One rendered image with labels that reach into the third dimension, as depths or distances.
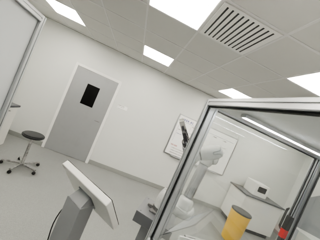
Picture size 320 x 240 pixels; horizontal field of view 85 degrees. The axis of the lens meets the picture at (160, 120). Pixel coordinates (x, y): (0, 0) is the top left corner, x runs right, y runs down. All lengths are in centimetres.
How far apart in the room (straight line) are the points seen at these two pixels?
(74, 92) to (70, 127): 84
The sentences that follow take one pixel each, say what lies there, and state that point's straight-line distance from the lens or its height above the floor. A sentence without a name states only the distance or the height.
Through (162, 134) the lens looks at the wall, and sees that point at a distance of 455.
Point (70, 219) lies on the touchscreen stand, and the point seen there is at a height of 92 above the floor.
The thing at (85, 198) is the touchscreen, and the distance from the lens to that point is 141.
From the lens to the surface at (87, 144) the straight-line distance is 465.
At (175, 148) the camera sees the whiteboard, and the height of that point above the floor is 117.
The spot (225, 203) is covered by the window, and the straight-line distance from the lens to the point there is 72.
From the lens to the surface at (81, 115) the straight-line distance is 460.
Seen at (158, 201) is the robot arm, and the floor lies 98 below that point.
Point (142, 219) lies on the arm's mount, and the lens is 192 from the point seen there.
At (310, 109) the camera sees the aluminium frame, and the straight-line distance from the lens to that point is 60.
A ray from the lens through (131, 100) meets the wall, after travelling 445.
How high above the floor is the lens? 178
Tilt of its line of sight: 1 degrees down
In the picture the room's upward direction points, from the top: 24 degrees clockwise
